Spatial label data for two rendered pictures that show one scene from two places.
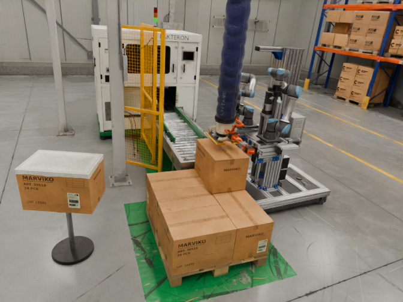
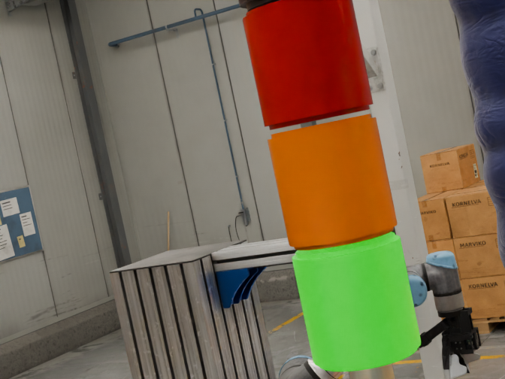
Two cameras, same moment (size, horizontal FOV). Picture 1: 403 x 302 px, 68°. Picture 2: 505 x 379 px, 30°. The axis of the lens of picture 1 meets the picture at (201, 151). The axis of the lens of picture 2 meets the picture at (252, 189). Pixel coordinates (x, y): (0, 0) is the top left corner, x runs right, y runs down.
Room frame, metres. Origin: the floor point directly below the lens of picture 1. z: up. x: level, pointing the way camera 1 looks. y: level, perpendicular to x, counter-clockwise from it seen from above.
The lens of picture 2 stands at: (4.74, 1.12, 2.27)
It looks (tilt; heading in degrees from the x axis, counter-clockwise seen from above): 3 degrees down; 237
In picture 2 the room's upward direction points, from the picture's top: 12 degrees counter-clockwise
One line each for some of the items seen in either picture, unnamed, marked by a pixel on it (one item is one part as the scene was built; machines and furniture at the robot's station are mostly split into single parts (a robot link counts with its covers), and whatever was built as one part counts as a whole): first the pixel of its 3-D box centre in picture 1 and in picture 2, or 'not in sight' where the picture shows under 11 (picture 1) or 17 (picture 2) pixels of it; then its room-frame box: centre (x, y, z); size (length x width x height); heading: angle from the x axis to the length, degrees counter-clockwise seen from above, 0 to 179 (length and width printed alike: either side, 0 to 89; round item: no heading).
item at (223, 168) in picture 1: (219, 163); not in sight; (3.12, -0.23, 0.74); 0.60 x 0.40 x 0.40; 22
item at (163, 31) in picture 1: (137, 105); not in sight; (4.13, 0.96, 1.05); 0.87 x 0.10 x 2.10; 74
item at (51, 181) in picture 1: (64, 180); not in sight; (2.34, 1.22, 0.82); 0.60 x 0.40 x 0.40; 92
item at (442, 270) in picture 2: (280, 74); (442, 273); (3.01, -0.71, 1.82); 0.09 x 0.08 x 0.11; 142
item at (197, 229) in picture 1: (202, 210); not in sight; (2.73, -0.06, 0.34); 1.20 x 1.00 x 0.40; 22
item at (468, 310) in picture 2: (276, 90); (458, 331); (3.00, -0.70, 1.66); 0.09 x 0.08 x 0.12; 116
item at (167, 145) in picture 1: (161, 135); not in sight; (4.43, 0.66, 0.50); 2.31 x 0.05 x 0.19; 22
